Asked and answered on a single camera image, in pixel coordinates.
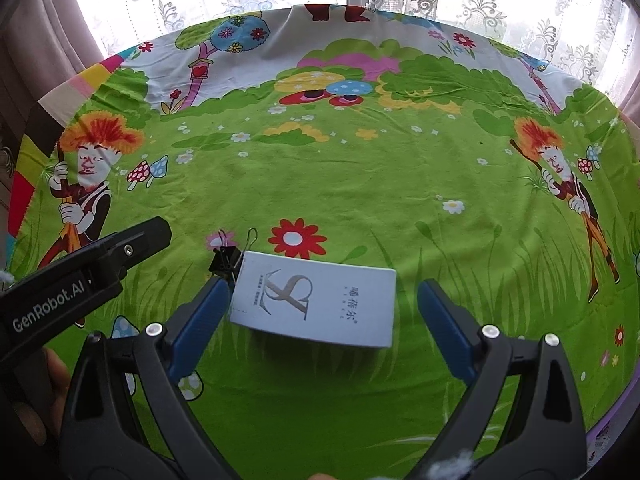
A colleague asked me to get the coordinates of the person's left hand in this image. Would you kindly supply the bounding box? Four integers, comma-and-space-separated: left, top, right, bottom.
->
10, 347, 72, 446

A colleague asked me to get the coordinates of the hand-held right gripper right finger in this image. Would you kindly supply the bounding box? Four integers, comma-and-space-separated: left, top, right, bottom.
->
410, 279, 587, 480

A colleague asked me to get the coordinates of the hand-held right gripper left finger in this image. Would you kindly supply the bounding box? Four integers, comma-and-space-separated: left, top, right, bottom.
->
60, 276, 233, 480

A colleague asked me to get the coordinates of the green cartoon printed cloth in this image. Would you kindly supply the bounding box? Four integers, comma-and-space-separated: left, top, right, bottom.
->
7, 4, 640, 466

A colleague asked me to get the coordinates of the tall white box grey logo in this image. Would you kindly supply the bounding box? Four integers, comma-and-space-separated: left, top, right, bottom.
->
229, 250, 399, 349

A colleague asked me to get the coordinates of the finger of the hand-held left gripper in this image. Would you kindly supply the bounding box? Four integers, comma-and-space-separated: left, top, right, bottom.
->
95, 216, 173, 275

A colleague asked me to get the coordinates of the black binder clip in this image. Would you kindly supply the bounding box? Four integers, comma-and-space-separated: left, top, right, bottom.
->
206, 228, 258, 288

